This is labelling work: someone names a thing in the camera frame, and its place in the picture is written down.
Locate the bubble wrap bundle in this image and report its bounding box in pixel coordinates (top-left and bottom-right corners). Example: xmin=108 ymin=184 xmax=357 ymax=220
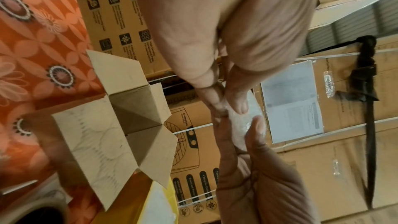
xmin=140 ymin=192 xmax=179 ymax=224

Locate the small cardboard box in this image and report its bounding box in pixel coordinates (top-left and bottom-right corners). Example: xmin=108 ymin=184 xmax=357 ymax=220
xmin=51 ymin=49 xmax=181 ymax=212

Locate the person's right hand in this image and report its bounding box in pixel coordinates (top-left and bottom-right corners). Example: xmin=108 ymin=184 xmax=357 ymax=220
xmin=211 ymin=114 xmax=322 ymax=224

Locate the tape dispenser with tape roll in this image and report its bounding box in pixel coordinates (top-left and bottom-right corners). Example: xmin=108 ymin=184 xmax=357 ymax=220
xmin=0 ymin=174 xmax=74 ymax=224

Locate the clear drinking glass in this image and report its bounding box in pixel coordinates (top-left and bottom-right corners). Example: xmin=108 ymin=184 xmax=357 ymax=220
xmin=226 ymin=89 xmax=268 ymax=151

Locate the orange floral tablecloth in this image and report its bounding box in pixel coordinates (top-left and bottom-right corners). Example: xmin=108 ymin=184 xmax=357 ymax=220
xmin=0 ymin=0 xmax=108 ymax=224

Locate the white paper document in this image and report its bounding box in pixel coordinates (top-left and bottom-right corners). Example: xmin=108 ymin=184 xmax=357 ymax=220
xmin=259 ymin=59 xmax=326 ymax=145

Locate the stack of Crompton cartons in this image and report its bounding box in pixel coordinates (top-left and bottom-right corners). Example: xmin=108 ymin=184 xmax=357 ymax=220
xmin=65 ymin=0 xmax=398 ymax=224

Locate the person's left hand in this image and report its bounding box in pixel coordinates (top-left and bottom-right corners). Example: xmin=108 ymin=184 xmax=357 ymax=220
xmin=127 ymin=0 xmax=318 ymax=116

